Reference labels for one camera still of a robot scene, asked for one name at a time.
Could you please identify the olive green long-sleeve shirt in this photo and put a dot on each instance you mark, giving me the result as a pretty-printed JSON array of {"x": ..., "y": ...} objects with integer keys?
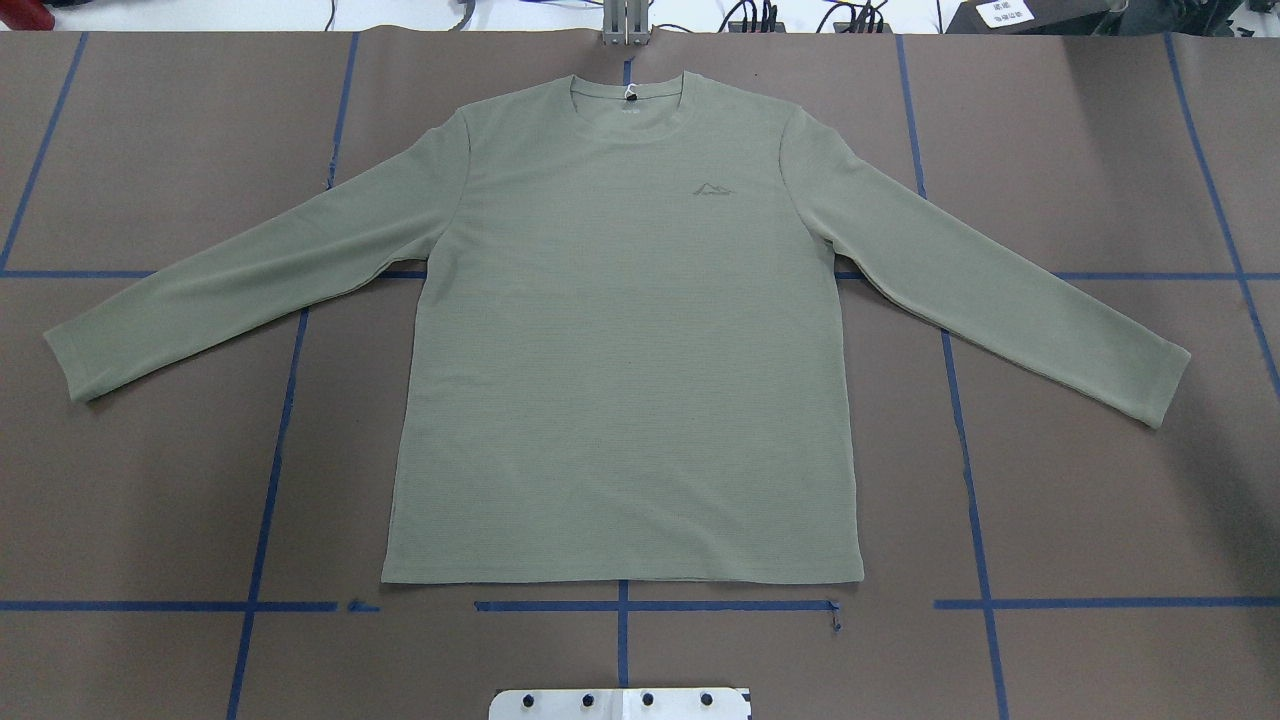
[{"x": 628, "y": 359}]

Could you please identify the black box with label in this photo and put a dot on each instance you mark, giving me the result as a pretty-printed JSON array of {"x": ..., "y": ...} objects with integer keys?
[{"x": 1027, "y": 18}]

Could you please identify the red bottle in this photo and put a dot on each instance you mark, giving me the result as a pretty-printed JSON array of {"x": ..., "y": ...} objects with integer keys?
[{"x": 26, "y": 15}]

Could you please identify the aluminium frame post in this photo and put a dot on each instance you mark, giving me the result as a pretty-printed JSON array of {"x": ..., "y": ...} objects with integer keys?
[{"x": 626, "y": 23}]

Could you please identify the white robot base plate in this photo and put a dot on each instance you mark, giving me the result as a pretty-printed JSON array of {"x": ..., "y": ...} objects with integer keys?
[{"x": 623, "y": 703}]

